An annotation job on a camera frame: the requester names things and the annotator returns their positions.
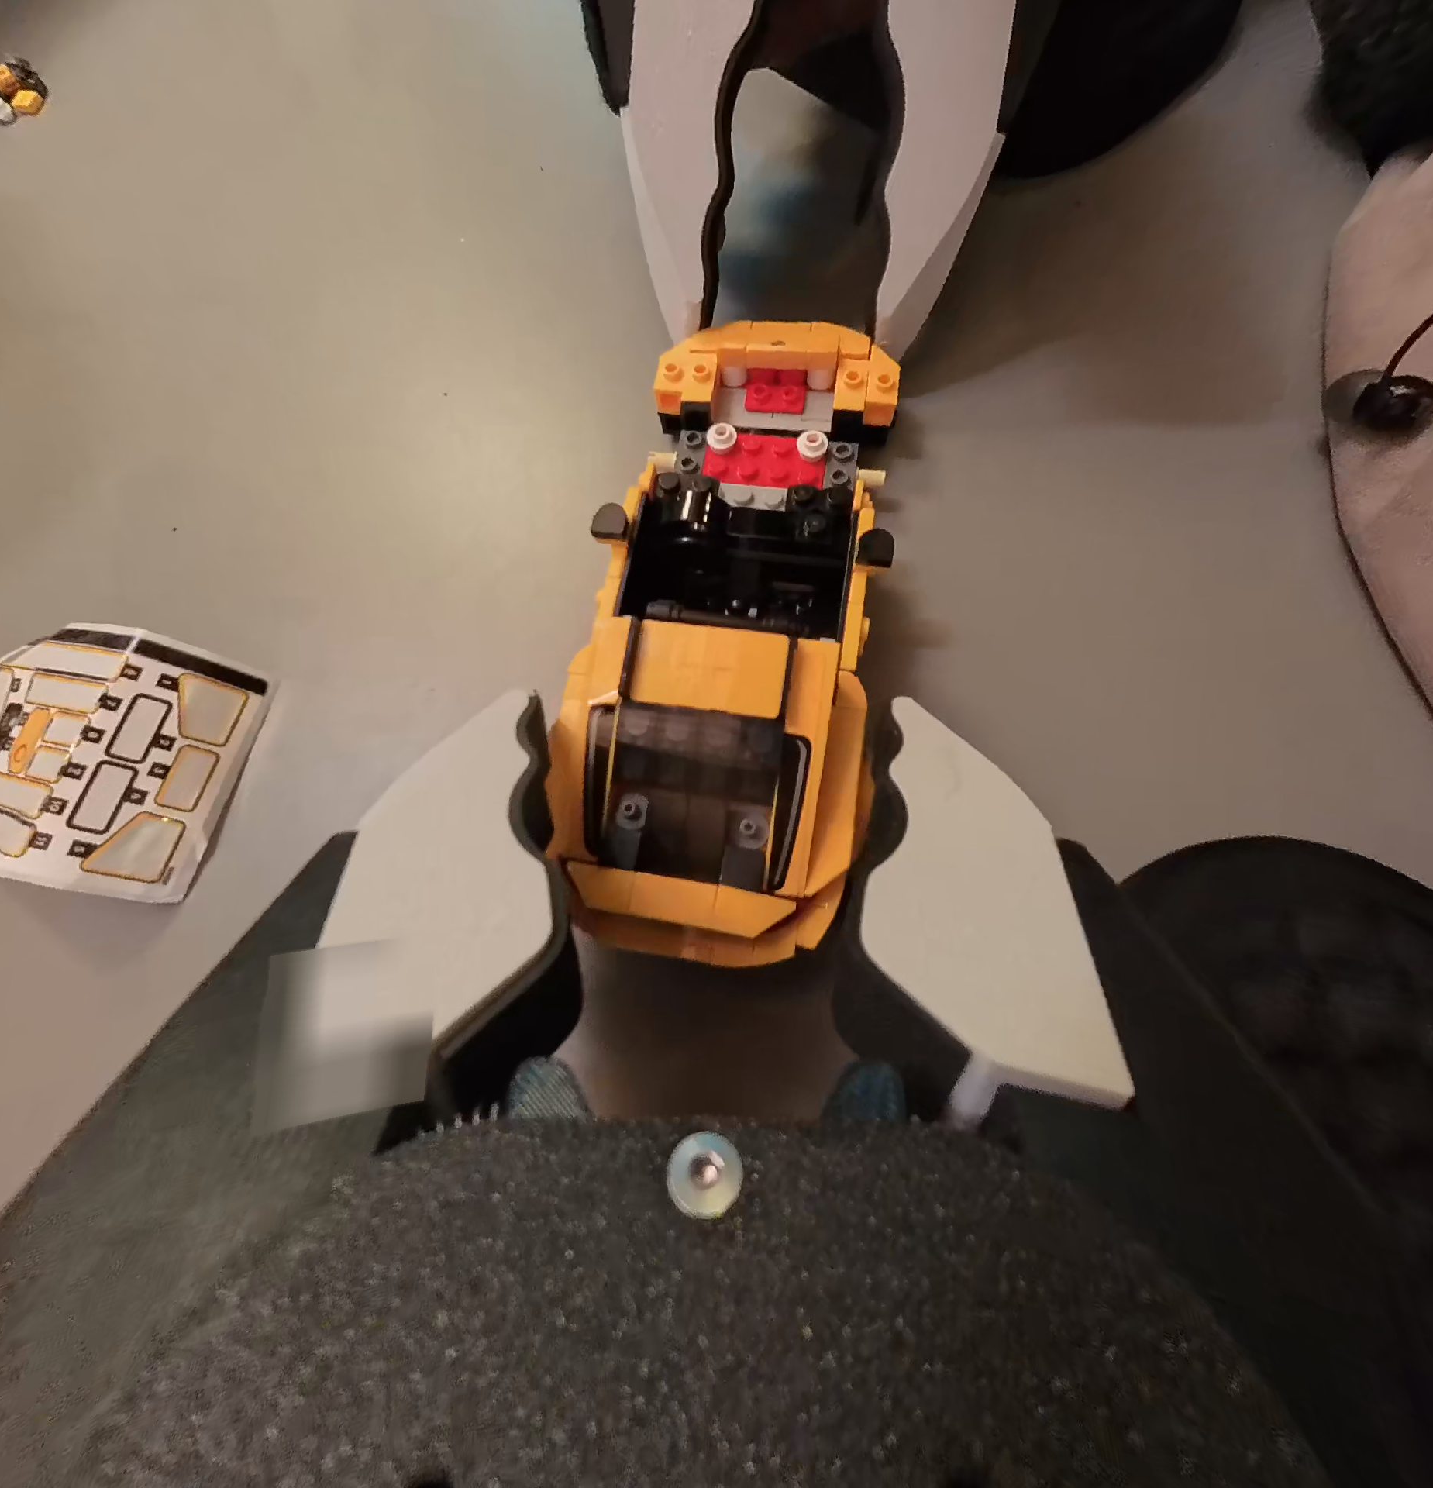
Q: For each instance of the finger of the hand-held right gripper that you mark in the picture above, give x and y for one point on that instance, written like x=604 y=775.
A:
x=669 y=140
x=949 y=151

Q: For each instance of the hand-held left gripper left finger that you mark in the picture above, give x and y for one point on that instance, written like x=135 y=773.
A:
x=437 y=848

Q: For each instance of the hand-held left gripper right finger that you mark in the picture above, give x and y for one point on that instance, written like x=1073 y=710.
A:
x=995 y=930

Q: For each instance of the yellow lego car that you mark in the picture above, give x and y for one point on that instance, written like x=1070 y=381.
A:
x=717 y=674

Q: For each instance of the white sticker sheet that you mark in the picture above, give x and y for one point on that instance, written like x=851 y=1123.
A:
x=123 y=756

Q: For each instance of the small loose yellow-black bricks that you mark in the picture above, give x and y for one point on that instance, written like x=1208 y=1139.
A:
x=7 y=93

